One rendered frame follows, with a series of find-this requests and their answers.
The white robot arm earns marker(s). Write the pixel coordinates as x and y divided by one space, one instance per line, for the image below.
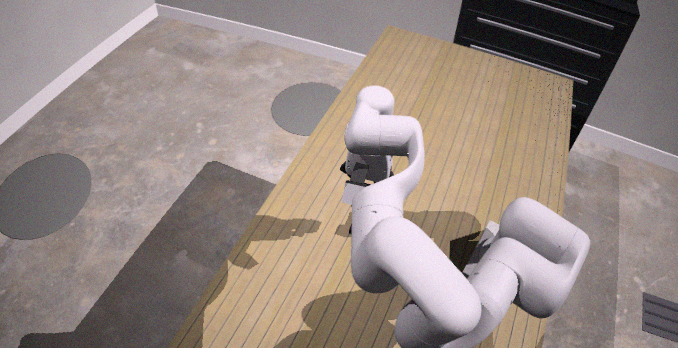
444 304

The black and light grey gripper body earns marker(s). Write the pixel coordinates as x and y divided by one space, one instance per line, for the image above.
379 165

